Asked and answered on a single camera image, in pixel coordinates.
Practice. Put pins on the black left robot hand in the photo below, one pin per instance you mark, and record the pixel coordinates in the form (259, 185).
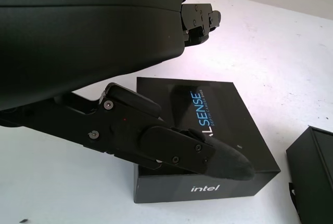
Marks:
(78, 39)

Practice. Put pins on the black Intel RealSense box lid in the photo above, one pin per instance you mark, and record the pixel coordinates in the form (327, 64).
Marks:
(234, 109)

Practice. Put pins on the black camera box base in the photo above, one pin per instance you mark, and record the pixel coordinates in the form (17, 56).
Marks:
(314, 161)

